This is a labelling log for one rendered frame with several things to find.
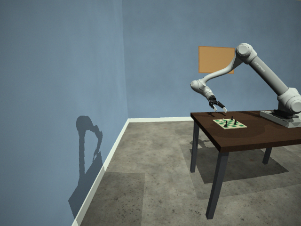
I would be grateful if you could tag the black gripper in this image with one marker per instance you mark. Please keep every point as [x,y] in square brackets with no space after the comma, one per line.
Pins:
[212,102]

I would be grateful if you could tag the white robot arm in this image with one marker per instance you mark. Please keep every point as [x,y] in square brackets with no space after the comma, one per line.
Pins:
[289,98]

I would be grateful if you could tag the green and cream chessboard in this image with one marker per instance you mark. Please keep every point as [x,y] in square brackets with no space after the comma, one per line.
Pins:
[230,124]

